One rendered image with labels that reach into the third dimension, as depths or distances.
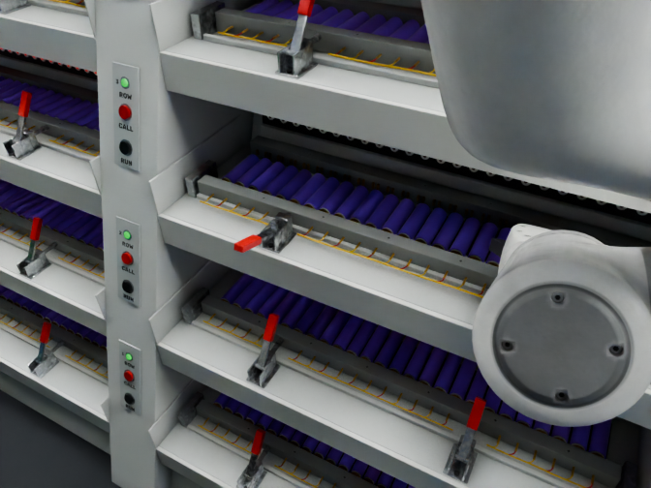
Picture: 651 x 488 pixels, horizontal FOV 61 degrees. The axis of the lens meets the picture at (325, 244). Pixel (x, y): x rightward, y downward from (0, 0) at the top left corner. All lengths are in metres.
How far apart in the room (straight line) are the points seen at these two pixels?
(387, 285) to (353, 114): 0.18
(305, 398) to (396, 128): 0.36
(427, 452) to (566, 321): 0.43
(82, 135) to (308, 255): 0.41
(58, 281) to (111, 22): 0.43
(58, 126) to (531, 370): 0.77
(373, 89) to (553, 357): 0.34
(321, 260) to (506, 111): 0.43
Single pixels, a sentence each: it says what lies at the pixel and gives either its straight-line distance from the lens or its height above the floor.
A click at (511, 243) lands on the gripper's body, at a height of 0.64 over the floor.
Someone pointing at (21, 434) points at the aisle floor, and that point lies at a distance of 1.19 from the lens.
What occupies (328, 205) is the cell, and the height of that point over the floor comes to 0.56.
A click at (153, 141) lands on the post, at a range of 0.69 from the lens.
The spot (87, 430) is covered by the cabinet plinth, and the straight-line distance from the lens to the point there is 1.13.
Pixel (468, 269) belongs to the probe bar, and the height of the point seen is 0.56.
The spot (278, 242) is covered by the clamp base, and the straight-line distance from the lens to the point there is 0.63.
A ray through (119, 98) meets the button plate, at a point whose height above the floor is 0.65.
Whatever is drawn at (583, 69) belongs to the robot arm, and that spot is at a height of 0.78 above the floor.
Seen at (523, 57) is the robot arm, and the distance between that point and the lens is 0.20.
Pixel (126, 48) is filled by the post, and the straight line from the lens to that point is 0.70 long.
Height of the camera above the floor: 0.80
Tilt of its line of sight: 24 degrees down
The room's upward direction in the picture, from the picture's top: 8 degrees clockwise
